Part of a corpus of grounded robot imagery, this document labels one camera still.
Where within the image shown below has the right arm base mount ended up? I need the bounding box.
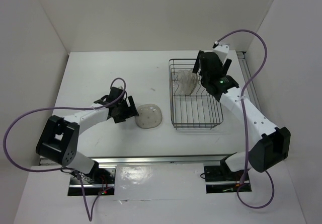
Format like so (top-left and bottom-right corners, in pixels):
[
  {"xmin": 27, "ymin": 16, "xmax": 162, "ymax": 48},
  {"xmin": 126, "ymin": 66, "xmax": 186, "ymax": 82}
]
[{"xmin": 200, "ymin": 154, "xmax": 252, "ymax": 194}]

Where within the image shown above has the clear plate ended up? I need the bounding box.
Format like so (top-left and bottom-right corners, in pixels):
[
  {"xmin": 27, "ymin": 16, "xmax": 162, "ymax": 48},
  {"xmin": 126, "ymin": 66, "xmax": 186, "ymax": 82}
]
[
  {"xmin": 135, "ymin": 104, "xmax": 163, "ymax": 129},
  {"xmin": 181, "ymin": 70, "xmax": 190, "ymax": 96},
  {"xmin": 186, "ymin": 71, "xmax": 198, "ymax": 95},
  {"xmin": 175, "ymin": 69, "xmax": 186, "ymax": 96}
]

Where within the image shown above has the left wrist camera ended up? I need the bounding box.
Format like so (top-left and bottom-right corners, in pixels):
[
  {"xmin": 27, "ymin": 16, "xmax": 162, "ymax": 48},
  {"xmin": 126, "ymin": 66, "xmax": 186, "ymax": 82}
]
[{"xmin": 94, "ymin": 87, "xmax": 127, "ymax": 108}]

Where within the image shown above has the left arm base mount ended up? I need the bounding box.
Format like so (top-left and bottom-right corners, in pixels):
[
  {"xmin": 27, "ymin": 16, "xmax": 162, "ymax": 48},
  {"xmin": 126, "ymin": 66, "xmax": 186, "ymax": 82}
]
[{"xmin": 60, "ymin": 166, "xmax": 116, "ymax": 196}]

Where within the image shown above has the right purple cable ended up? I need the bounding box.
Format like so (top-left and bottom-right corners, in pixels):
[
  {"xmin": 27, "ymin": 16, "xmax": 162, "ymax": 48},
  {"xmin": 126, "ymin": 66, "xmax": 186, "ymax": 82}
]
[{"xmin": 218, "ymin": 29, "xmax": 275, "ymax": 209}]

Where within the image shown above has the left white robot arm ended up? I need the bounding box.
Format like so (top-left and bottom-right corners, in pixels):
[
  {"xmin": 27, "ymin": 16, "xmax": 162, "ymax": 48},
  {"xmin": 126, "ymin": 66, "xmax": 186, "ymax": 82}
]
[{"xmin": 36, "ymin": 95, "xmax": 139, "ymax": 183}]

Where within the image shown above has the wire dish rack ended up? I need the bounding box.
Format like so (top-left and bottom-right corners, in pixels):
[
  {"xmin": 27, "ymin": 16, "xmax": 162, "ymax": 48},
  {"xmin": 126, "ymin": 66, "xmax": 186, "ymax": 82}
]
[{"xmin": 169, "ymin": 58, "xmax": 223, "ymax": 130}]

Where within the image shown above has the aluminium front rail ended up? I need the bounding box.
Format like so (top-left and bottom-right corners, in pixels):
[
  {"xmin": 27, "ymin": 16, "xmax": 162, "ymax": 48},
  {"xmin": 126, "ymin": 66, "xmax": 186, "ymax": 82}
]
[{"xmin": 39, "ymin": 154, "xmax": 255, "ymax": 166}]

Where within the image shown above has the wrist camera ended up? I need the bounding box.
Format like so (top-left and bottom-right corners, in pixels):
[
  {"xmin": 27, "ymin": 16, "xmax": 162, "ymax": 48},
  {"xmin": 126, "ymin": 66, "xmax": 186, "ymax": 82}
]
[
  {"xmin": 212, "ymin": 41, "xmax": 229, "ymax": 63},
  {"xmin": 94, "ymin": 87, "xmax": 127, "ymax": 108}
]

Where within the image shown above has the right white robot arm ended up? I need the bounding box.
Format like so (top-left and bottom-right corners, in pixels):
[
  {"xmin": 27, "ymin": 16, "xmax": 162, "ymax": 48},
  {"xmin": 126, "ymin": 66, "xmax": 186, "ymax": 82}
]
[{"xmin": 193, "ymin": 51, "xmax": 291, "ymax": 180}]

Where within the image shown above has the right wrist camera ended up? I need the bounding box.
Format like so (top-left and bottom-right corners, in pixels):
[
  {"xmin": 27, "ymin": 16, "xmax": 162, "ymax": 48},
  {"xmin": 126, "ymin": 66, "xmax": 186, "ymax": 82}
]
[{"xmin": 212, "ymin": 41, "xmax": 229, "ymax": 63}]

